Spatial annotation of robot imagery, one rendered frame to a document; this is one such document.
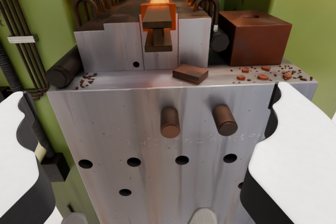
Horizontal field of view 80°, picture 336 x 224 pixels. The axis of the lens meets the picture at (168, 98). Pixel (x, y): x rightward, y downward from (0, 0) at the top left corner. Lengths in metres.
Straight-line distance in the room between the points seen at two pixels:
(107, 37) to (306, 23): 0.41
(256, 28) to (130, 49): 0.19
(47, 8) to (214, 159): 0.44
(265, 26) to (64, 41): 0.40
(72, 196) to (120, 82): 0.66
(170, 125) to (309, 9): 0.39
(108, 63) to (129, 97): 0.08
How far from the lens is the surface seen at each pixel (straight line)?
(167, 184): 0.43
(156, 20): 0.20
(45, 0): 0.50
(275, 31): 0.35
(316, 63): 0.61
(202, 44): 0.32
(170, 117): 0.27
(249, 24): 0.34
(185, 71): 0.30
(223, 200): 0.50
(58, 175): 0.73
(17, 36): 0.53
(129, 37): 0.32
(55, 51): 0.53
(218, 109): 0.30
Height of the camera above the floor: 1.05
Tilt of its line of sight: 33 degrees down
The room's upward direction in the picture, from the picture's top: 2 degrees counter-clockwise
